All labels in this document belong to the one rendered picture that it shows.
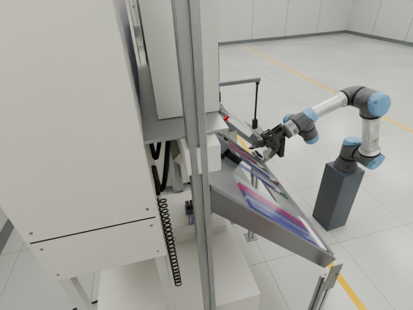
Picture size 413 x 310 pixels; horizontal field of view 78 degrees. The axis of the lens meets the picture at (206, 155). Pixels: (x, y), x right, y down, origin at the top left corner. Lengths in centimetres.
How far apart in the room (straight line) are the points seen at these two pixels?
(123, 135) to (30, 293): 184
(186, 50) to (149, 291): 99
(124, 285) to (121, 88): 93
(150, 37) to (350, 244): 204
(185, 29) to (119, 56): 13
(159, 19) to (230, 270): 100
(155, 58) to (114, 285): 97
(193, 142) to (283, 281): 156
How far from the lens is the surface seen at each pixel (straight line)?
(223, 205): 72
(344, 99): 161
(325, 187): 213
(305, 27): 1030
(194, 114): 51
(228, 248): 129
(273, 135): 125
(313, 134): 136
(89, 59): 50
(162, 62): 61
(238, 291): 119
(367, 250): 231
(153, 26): 60
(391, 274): 225
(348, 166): 197
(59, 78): 52
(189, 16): 47
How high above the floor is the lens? 166
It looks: 34 degrees down
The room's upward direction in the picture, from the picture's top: 3 degrees counter-clockwise
